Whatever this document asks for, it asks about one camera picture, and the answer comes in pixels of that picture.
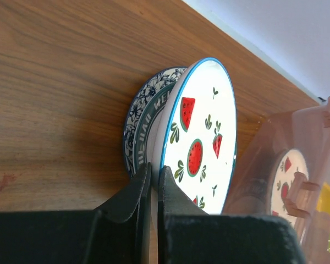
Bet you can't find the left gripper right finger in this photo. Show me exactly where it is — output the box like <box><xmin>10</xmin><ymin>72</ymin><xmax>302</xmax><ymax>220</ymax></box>
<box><xmin>157</xmin><ymin>166</ymin><xmax>306</xmax><ymax>263</ymax></box>

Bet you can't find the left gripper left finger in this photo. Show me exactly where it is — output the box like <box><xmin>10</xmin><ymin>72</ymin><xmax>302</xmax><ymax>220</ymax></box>
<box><xmin>0</xmin><ymin>163</ymin><xmax>151</xmax><ymax>263</ymax></box>

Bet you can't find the watermelon plate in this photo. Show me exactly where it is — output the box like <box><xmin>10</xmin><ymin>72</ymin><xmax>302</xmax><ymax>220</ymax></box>
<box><xmin>151</xmin><ymin>57</ymin><xmax>237</xmax><ymax>215</ymax></box>
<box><xmin>269</xmin><ymin>148</ymin><xmax>309</xmax><ymax>227</ymax></box>

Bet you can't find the pink translucent plastic bin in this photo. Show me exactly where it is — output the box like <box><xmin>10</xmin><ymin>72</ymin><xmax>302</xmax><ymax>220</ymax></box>
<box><xmin>223</xmin><ymin>97</ymin><xmax>330</xmax><ymax>263</ymax></box>

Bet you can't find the blue floral plate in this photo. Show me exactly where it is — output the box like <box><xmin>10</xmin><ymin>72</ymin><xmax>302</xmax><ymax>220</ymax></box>
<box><xmin>123</xmin><ymin>67</ymin><xmax>186</xmax><ymax>178</ymax></box>

